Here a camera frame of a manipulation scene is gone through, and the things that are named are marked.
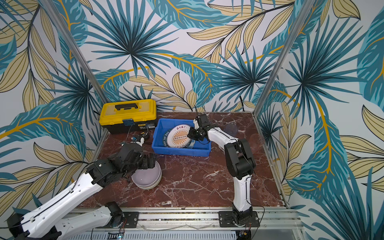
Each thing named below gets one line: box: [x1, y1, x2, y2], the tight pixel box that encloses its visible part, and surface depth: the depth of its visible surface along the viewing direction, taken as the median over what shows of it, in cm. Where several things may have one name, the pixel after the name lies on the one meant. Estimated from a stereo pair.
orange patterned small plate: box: [166, 124, 192, 148], surface depth 102 cm
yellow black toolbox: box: [99, 99, 158, 134], surface depth 99 cm
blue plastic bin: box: [151, 119, 212, 157], surface depth 99 cm
